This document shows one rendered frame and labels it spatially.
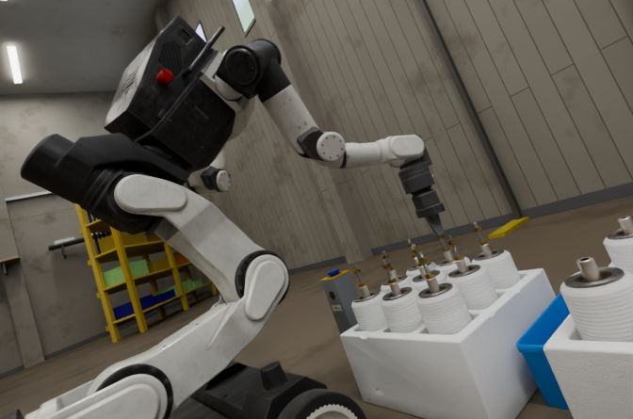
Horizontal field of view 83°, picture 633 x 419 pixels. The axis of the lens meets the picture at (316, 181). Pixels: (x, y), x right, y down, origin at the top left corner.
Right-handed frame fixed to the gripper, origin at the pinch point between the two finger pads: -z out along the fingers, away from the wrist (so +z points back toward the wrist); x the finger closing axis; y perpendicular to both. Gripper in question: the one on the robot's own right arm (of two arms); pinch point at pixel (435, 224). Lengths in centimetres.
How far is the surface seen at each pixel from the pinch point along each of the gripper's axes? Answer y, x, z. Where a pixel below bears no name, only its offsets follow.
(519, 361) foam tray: -3.3, 25.5, -29.1
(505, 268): 6.8, 14.7, -14.3
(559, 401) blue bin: -2.1, 32.2, -34.7
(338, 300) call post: -33.5, -10.0, -11.9
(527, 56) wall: 147, -124, 73
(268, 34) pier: 1, -305, 258
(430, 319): -17.4, 25.2, -15.3
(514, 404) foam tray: -9.0, 29.1, -34.1
